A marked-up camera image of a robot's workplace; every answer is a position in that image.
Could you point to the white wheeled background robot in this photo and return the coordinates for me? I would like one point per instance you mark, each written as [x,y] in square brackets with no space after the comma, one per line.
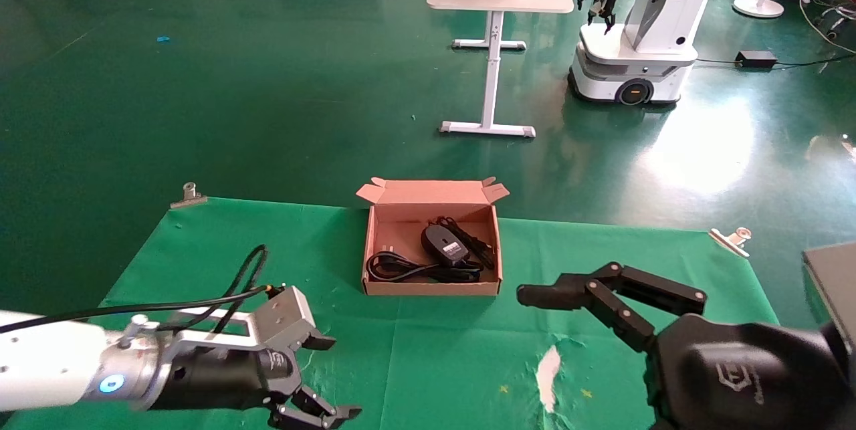
[659,29]

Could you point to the metal binder clip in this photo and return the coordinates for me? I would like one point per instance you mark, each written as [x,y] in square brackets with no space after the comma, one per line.
[189,196]
[732,241]

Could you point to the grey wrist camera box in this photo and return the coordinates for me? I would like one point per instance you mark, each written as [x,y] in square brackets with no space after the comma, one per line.
[836,283]
[284,316]

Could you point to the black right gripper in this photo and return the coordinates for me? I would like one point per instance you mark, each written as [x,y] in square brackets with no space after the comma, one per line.
[742,376]

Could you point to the black power adapter brick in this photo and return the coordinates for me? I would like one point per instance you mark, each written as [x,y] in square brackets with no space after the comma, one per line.
[757,59]

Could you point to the green tablecloth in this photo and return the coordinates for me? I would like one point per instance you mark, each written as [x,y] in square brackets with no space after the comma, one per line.
[435,350]

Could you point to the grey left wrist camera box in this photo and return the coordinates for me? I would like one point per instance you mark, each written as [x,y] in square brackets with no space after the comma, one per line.
[284,316]

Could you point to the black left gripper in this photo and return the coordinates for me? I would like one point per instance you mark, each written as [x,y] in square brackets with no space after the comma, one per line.
[221,376]

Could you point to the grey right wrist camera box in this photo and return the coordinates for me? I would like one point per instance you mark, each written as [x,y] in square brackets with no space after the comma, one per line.
[836,283]

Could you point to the open brown cardboard box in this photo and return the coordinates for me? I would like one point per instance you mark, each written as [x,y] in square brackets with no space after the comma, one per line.
[435,192]

